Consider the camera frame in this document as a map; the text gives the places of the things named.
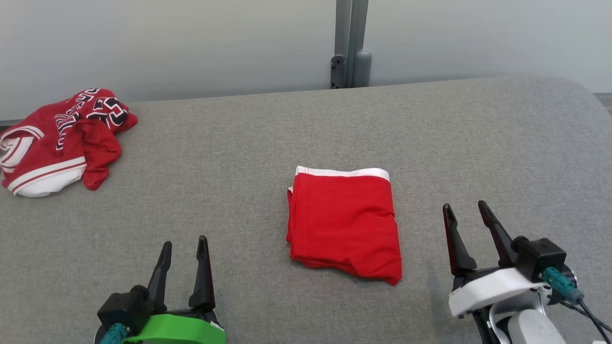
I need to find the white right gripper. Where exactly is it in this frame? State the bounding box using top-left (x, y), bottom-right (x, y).
top-left (443, 201), bottom-right (548, 318)

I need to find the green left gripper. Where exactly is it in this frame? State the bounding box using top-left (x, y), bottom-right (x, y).
top-left (125, 236), bottom-right (226, 344)

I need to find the red shorts white waistband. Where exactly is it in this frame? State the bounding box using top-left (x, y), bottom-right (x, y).
top-left (286, 165), bottom-right (403, 286)

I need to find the red Bulls jersey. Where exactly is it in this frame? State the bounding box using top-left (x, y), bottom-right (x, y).
top-left (0, 88), bottom-right (138, 198)

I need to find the teal left camera cable plug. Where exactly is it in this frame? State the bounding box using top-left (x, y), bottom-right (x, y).
top-left (99, 323), bottom-right (130, 344)

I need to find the teal camera cable plug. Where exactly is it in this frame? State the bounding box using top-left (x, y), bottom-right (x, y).
top-left (99, 323), bottom-right (130, 344)
top-left (543, 267), bottom-right (612, 335)

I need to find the teal right camera cable plug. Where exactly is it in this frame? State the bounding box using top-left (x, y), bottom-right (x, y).
top-left (543, 267), bottom-right (612, 335)

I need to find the grey cylinder by post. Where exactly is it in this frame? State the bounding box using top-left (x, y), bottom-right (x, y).
top-left (355, 50), bottom-right (372, 87)

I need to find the dark metal post bracket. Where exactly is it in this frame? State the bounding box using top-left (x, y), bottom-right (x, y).
top-left (330, 54), bottom-right (346, 89)

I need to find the grey metal wall post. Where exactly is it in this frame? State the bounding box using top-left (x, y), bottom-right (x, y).
top-left (334, 0), bottom-right (370, 89)

